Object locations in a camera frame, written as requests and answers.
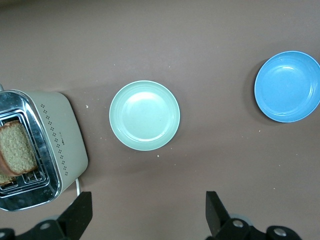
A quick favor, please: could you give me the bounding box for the light green plate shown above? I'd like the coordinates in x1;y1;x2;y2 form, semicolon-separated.
108;80;181;152

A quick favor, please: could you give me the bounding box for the beige chrome toaster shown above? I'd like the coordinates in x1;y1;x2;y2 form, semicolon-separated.
0;83;89;212

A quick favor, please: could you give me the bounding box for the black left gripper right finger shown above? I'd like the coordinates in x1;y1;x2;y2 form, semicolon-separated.
205;191;266;240

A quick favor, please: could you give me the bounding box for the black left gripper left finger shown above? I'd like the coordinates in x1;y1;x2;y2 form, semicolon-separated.
17;191;93;240

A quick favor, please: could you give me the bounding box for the brown toast bread slice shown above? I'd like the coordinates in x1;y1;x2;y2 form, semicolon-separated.
0;119;40;177
0;171;13;187

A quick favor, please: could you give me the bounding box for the white toaster power cable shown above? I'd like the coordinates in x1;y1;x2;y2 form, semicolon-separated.
74;177;82;198

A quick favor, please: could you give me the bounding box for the blue plate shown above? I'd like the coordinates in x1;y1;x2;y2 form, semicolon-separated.
254;50;320;124

